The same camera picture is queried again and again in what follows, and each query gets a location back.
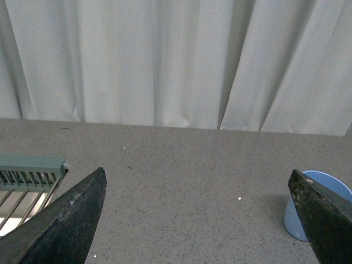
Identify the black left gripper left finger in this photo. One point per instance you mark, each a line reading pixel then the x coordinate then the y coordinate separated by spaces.
pixel 63 231

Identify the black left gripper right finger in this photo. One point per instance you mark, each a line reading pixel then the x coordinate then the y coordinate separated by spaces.
pixel 325 217

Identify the light blue plastic cup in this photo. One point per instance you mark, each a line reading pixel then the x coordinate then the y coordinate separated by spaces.
pixel 291 220

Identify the green dish rack holder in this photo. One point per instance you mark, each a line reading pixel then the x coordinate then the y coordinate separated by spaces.
pixel 28 183

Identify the white curtain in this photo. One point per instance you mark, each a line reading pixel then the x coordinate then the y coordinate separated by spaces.
pixel 268 66

